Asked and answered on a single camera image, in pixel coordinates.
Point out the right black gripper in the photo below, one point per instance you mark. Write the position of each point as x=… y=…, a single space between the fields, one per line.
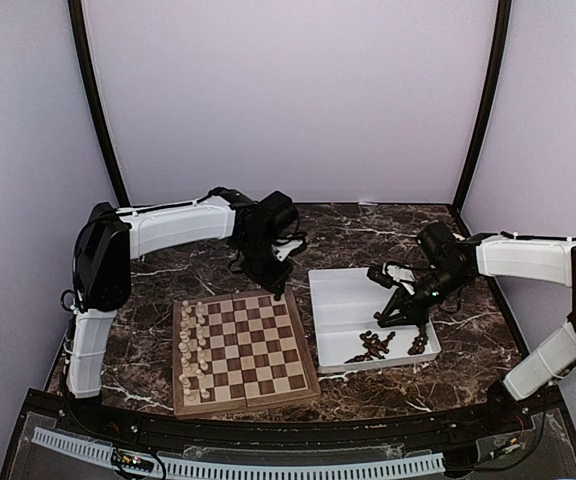
x=411 y=313

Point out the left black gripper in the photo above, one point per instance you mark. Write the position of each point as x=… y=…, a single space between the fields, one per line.
x=270 y=281

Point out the white plastic tray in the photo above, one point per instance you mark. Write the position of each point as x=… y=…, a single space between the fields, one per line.
x=343 y=303

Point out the wooden chess board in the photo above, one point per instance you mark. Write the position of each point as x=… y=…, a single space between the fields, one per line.
x=260 y=356

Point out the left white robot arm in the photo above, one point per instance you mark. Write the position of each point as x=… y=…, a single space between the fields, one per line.
x=113 y=237

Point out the dark chess pieces small pile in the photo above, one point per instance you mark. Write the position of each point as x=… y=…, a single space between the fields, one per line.
x=420 y=342

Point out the white chess pieces row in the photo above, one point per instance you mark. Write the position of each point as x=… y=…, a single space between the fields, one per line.
x=195 y=362

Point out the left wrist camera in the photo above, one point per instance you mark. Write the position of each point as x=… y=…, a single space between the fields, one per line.
x=284 y=248

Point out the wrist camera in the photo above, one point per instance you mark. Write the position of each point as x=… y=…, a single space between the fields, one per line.
x=389 y=276
x=284 y=248

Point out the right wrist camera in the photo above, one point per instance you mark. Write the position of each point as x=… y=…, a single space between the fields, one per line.
x=389 y=276

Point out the white slotted cable duct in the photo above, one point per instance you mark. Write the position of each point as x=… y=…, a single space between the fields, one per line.
x=212 y=463

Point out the right black frame post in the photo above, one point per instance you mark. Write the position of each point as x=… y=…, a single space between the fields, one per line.
x=493 y=70

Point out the black frame post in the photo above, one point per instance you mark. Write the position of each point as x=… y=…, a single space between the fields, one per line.
x=493 y=70
x=96 y=109

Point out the left black frame post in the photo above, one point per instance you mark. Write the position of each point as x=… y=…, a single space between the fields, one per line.
x=96 y=109

